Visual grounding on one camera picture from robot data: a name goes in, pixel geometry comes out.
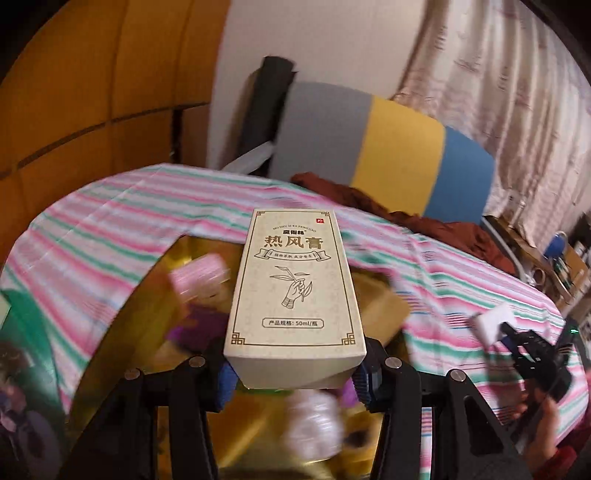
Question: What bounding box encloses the white foam block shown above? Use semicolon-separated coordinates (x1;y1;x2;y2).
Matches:
469;303;518;350

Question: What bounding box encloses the purple snack packet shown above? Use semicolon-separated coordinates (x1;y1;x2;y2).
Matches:
167;305;228;353

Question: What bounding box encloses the beige cardboard ointment box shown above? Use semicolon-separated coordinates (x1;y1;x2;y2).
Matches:
223;209;366;390

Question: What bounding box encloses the person's right hand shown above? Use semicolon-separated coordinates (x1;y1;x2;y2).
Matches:
513;388;560;472

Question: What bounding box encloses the wooden side shelf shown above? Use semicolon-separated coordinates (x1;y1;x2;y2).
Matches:
483;216;590;317

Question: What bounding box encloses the blue item on shelf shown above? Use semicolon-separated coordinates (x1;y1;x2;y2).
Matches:
544;231;568;260

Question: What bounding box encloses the dark red cloth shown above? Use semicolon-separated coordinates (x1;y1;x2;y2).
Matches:
290;172;517;277

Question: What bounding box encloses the striped pink green tablecloth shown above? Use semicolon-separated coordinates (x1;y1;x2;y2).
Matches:
0;162;590;480

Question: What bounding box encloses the grey yellow blue chair back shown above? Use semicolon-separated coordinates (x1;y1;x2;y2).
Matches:
269;82;495;224

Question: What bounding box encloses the black rolled mat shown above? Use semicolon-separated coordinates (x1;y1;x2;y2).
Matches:
236;56;297;156

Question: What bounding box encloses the patterned beige curtain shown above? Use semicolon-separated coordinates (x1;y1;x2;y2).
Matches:
394;1;590;249

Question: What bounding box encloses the wooden wardrobe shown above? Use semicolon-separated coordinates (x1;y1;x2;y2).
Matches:
1;1;229;254

